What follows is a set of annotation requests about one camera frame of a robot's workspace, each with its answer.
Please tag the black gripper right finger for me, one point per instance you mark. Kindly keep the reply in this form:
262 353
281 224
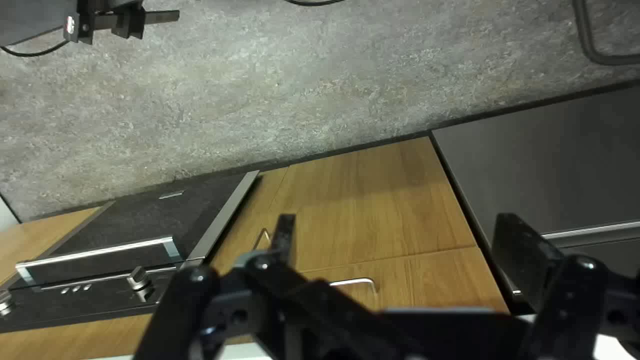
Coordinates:
527 257

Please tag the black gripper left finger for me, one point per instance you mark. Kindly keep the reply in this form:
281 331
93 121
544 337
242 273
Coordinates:
285 241

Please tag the wooden lower cabinet door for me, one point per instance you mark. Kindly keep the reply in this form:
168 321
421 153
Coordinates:
361 201

